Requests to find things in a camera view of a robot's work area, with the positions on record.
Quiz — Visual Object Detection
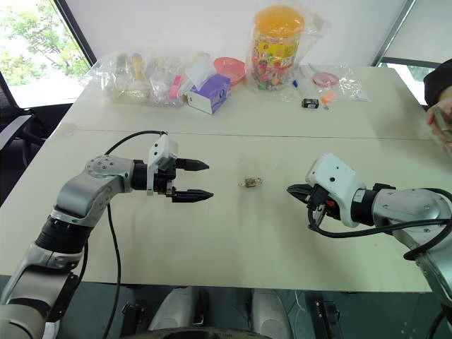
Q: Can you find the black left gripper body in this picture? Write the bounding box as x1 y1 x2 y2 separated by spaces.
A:
154 158 182 196

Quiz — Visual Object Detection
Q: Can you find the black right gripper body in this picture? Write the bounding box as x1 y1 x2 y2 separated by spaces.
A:
306 184 342 222

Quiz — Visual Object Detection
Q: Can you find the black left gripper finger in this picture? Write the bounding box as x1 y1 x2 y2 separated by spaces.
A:
178 158 210 173
171 189 215 205

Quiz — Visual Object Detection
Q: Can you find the beige object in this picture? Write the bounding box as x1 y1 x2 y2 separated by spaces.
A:
432 105 452 139

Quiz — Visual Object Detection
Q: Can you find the person's bare hand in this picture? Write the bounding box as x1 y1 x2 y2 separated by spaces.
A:
425 97 452 143

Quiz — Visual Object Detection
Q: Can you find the purple tissue box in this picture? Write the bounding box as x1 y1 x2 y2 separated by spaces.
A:
186 74 232 116

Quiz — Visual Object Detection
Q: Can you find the pink item in bag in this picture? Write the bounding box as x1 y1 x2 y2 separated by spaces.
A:
168 74 184 100

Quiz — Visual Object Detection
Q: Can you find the pink plastic bowl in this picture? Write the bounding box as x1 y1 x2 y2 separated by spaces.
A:
213 56 246 86

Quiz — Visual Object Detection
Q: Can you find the large clear bag of items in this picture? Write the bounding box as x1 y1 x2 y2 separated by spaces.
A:
80 50 215 107

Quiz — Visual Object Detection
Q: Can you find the white rounded robot leg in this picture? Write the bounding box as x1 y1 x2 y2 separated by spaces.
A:
148 286 213 333
249 288 295 339

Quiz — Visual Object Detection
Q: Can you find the small clear bag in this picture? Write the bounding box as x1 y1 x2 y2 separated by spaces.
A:
299 62 369 102

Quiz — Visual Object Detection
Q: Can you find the yellow bottle in bag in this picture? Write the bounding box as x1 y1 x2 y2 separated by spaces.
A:
131 52 146 81

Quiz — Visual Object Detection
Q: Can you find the candy jar with orange lid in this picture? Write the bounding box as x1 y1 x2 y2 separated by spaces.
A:
251 4 306 91

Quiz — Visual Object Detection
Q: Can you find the clear bag around jar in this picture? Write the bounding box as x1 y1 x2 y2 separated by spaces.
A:
244 4 332 93

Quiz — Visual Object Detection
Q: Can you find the black office chair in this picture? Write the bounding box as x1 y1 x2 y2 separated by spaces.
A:
0 69 47 177

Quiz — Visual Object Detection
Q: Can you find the person's black sleeve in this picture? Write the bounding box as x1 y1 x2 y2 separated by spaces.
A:
423 57 452 107

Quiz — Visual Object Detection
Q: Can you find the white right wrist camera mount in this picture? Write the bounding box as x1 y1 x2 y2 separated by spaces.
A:
304 152 367 228

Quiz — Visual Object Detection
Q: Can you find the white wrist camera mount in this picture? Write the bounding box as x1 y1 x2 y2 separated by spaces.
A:
146 136 180 196
304 152 367 228

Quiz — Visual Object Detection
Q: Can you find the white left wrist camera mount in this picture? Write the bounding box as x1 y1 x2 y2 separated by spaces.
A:
146 136 180 196

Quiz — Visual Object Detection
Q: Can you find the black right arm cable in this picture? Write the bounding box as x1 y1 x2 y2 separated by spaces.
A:
307 204 452 242

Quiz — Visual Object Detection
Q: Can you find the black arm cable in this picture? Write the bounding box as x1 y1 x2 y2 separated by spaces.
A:
307 204 452 242
76 130 169 339

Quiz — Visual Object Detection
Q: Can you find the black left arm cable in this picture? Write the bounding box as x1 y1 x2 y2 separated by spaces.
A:
76 130 169 339

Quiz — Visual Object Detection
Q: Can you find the pink ring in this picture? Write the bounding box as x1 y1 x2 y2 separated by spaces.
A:
313 71 340 87

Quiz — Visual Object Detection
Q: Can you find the black bracket under table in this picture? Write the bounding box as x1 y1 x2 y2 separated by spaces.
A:
313 299 343 339
121 302 148 337

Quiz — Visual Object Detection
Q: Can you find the dark window frame beam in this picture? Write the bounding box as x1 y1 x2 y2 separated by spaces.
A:
54 0 99 70
369 0 417 68

